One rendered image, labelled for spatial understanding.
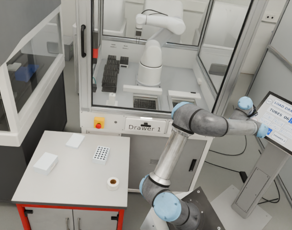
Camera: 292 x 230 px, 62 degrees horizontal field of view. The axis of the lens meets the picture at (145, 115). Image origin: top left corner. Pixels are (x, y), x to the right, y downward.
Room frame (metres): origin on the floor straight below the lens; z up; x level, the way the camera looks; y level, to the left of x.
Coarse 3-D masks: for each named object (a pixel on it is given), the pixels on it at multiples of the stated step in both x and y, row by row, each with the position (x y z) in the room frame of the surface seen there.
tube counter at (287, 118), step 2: (286, 114) 1.44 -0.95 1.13; (284, 116) 1.43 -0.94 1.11; (286, 116) 1.43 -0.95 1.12; (288, 116) 1.42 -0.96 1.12; (290, 116) 1.42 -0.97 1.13; (282, 118) 1.42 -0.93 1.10; (284, 118) 1.42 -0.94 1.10; (286, 118) 1.42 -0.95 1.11; (288, 118) 1.41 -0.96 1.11; (290, 118) 1.41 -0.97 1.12; (286, 120) 1.40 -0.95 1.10; (288, 120) 1.40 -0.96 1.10; (290, 120) 1.40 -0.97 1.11; (288, 122) 1.39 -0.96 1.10; (290, 122) 1.39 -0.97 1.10
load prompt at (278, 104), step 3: (276, 99) 1.54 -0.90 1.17; (273, 102) 1.53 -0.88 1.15; (276, 102) 1.53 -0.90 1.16; (279, 102) 1.52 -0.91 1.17; (282, 102) 1.51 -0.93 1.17; (273, 105) 1.52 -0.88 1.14; (276, 105) 1.51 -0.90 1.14; (279, 105) 1.50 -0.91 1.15; (282, 105) 1.50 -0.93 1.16; (285, 105) 1.49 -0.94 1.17; (288, 105) 1.48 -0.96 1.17; (279, 108) 1.49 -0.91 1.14; (282, 108) 1.48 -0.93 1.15; (285, 108) 1.47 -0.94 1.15; (288, 108) 1.47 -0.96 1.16; (291, 108) 1.46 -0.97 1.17; (285, 111) 1.46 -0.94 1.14; (288, 111) 1.45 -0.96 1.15; (291, 111) 1.44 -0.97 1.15; (291, 114) 1.43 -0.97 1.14
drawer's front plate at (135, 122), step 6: (126, 120) 1.36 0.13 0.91; (132, 120) 1.37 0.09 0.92; (138, 120) 1.37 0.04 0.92; (144, 120) 1.38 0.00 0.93; (150, 120) 1.39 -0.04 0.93; (156, 120) 1.40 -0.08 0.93; (162, 120) 1.41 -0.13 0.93; (126, 126) 1.36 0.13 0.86; (132, 126) 1.37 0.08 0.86; (138, 126) 1.37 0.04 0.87; (156, 126) 1.39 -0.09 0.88; (162, 126) 1.39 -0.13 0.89; (150, 132) 1.39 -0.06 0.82; (156, 132) 1.39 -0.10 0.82; (162, 132) 1.40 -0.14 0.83
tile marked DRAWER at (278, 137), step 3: (276, 132) 1.36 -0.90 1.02; (273, 135) 1.35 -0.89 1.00; (276, 135) 1.34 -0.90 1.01; (279, 135) 1.34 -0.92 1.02; (273, 138) 1.33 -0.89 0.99; (276, 138) 1.33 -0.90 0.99; (279, 138) 1.32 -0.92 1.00; (282, 138) 1.32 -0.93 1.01; (285, 138) 1.31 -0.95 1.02; (279, 141) 1.31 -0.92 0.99; (282, 141) 1.30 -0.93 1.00; (285, 141) 1.29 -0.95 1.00
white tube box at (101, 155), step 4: (100, 148) 1.16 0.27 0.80; (104, 148) 1.18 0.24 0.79; (108, 148) 1.18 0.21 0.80; (96, 152) 1.12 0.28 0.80; (100, 152) 1.13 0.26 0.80; (104, 152) 1.13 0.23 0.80; (108, 152) 1.14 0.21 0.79; (96, 156) 1.09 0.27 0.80; (100, 156) 1.09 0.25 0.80; (104, 156) 1.10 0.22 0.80; (92, 160) 1.06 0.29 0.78; (96, 160) 1.06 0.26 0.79; (100, 160) 1.06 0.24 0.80; (104, 160) 1.07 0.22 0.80; (104, 164) 1.06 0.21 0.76
